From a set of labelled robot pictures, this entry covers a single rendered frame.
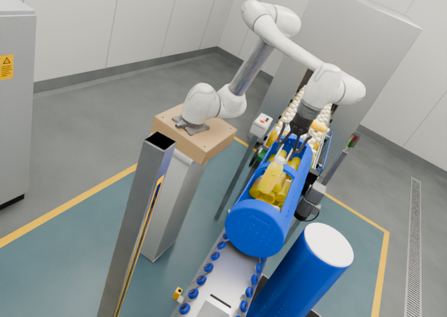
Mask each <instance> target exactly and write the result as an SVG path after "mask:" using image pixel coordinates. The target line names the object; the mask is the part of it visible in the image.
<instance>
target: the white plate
mask: <svg viewBox="0 0 447 317"><path fill-rule="evenodd" d="M304 237H305V241H306V243H307V245H308V247H309V248H310V249H311V250H312V252H313V253H314V254H315V255H316V256H317V257H319V258H320V259H321V260H322V261H324V262H326V263H328V264H330V265H333V266H337V267H346V266H349V265H350V264H351V263H352V261H353V257H354V256H353V250H352V248H351V246H350V244H349V242H348V241H347V240H346V238H344V236H342V234H340V232H338V231H337V230H335V229H334V228H332V227H330V226H328V225H325V224H322V223H311V224H309V225H307V226H306V228H305V231H304Z"/></svg>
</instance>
